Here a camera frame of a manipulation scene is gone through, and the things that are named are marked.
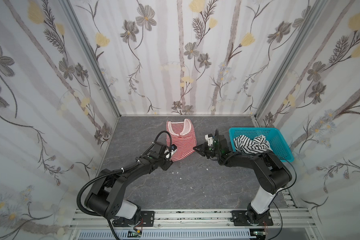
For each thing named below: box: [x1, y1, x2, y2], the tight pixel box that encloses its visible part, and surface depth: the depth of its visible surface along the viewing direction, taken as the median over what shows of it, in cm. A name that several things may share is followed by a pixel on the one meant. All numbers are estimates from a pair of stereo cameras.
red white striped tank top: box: [166, 118, 198, 162], surface depth 109 cm
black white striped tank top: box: [233, 135, 273, 154], surface depth 101 cm
